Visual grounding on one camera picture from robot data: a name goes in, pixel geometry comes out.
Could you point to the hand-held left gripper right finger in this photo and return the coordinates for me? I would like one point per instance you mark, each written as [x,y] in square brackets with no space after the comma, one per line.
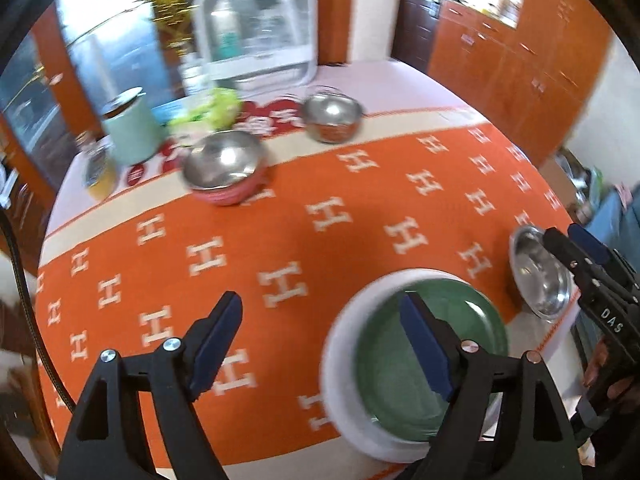
[425,350]

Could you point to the pink-bottomed steel bowl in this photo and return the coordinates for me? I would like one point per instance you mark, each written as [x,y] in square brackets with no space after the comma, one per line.
[225,160]

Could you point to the orange patterned tablecloth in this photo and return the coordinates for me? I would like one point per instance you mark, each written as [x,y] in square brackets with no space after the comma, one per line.
[350,210]

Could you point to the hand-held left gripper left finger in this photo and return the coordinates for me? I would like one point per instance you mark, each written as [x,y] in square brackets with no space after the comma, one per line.
[215,345]

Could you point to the mint green canister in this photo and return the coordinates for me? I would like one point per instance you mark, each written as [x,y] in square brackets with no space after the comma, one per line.
[135,130]

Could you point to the small steel bowl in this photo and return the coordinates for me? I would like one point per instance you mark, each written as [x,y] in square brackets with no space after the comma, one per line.
[332,110]

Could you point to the yellow glass jar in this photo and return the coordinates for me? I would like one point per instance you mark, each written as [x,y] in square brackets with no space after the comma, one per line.
[100,180]

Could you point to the gold door ornament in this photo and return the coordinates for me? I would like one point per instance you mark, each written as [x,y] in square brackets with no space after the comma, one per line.
[170,0]

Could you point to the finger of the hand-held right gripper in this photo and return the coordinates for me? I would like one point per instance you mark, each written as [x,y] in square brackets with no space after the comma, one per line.
[570,260]
[592,247]

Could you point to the red printed table mat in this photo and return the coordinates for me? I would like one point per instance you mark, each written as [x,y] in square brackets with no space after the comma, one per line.
[260,121]

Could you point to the white storage box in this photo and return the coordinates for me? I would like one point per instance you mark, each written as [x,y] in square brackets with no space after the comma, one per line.
[260,67]

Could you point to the wooden wall cabinet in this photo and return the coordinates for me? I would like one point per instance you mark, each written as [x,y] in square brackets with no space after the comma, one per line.
[500,70]

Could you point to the large steel bowl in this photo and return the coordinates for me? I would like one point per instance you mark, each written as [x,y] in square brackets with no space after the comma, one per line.
[535,280]

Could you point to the green plate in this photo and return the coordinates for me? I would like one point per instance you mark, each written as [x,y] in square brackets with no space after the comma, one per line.
[390,360]

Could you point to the person's right hand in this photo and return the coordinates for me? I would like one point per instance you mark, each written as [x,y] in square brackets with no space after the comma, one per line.
[597,365]

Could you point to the plain white plate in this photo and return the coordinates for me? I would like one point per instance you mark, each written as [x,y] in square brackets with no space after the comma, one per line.
[345,360]

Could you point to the dark wooden door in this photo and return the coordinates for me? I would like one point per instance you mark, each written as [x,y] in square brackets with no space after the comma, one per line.
[417,20]

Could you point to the white bottle teal label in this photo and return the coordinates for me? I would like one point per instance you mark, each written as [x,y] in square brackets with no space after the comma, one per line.
[227,35]

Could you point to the cardboard box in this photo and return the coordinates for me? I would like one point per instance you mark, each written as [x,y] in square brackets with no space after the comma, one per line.
[549,172]

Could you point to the green wet wipes pack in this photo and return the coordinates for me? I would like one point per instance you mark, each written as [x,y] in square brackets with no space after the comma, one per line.
[217,105]

